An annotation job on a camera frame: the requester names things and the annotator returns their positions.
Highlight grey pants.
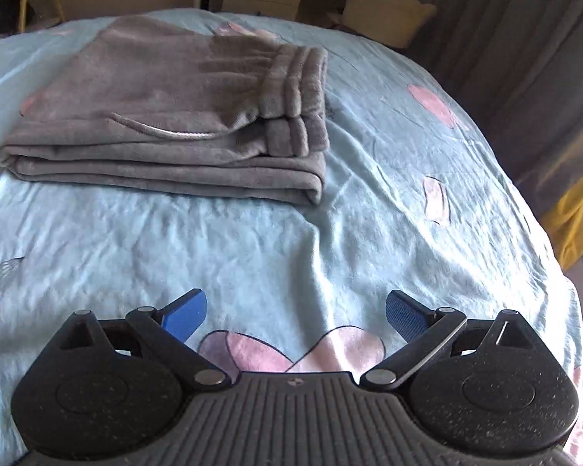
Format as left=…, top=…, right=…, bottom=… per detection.
left=0, top=16, right=331, bottom=206

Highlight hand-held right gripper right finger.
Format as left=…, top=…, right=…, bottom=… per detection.
left=360, top=289, right=522, bottom=391

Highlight white chair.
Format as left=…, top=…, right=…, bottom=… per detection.
left=341, top=0, right=439, bottom=50

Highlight yellow curtain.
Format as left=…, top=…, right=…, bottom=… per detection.
left=541, top=165, right=583, bottom=271

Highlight grey curtain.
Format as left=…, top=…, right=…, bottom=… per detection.
left=407, top=0, right=583, bottom=217

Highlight light blue printed bed sheet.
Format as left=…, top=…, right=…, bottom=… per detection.
left=0, top=7, right=583, bottom=466

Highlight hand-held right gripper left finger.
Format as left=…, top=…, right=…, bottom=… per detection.
left=59, top=288, right=232, bottom=391

